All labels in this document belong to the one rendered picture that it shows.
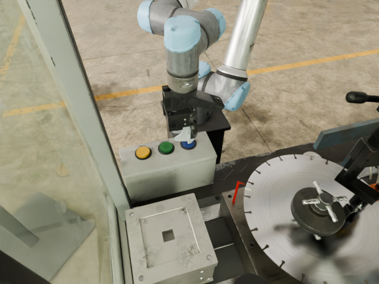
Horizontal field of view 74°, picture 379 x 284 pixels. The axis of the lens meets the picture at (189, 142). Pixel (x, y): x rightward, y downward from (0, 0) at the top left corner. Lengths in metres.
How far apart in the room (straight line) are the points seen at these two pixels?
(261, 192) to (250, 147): 1.40
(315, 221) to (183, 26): 0.49
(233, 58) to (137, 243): 0.64
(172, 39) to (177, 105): 0.18
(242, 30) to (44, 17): 0.65
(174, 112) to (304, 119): 1.86
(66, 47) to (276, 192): 0.52
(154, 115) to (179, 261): 1.77
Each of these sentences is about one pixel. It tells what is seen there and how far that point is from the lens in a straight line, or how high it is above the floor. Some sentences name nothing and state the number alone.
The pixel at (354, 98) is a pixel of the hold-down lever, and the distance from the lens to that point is 0.51.
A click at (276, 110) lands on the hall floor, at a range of 2.42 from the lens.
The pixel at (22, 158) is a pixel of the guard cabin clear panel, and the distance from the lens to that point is 0.28.
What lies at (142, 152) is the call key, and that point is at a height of 0.91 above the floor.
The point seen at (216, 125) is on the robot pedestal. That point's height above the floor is 0.75.
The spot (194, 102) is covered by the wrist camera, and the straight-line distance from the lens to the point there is 0.65.
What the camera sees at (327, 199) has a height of 1.00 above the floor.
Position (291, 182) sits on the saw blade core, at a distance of 0.68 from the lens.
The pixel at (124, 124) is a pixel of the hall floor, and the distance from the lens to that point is 2.22.
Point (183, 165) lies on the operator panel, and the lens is 0.74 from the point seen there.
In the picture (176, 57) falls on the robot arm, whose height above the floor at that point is 1.21.
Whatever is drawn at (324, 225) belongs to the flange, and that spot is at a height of 0.96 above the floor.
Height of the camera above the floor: 1.48
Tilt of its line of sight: 47 degrees down
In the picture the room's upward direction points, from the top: straight up
